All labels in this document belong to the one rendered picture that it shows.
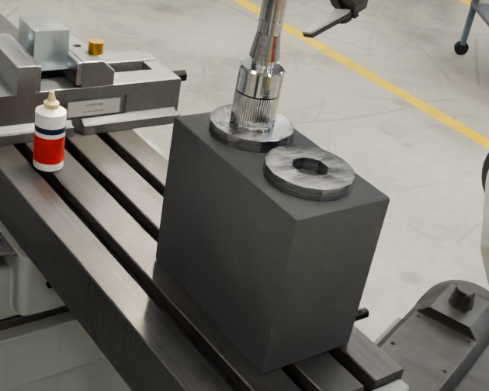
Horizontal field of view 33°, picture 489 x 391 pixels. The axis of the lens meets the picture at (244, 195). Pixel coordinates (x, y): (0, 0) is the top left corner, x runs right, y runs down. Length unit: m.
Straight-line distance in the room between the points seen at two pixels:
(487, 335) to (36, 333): 0.82
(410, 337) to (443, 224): 1.66
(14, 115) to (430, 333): 0.82
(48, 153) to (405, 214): 2.16
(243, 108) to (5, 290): 0.47
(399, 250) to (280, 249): 2.15
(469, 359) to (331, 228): 0.79
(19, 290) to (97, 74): 0.33
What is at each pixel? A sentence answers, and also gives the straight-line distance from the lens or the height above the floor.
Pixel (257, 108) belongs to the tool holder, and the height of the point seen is 1.14.
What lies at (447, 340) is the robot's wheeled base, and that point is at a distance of 1.55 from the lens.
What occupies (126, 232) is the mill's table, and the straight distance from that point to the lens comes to 1.04.
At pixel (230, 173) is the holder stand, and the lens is 0.82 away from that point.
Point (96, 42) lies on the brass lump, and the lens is 1.24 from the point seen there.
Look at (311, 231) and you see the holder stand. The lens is 0.77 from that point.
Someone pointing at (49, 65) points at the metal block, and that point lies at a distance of 1.23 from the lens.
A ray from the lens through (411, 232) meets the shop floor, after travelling 3.04.
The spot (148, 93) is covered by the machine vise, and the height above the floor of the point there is 0.97.
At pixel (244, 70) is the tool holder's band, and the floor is 1.18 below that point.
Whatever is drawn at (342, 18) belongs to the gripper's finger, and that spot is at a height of 1.18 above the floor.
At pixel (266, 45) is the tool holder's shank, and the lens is 0.84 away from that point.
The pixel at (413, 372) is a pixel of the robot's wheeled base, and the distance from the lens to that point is 1.45.
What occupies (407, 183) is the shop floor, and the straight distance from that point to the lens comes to 3.37.
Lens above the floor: 1.48
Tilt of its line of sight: 30 degrees down
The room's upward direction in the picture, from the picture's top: 11 degrees clockwise
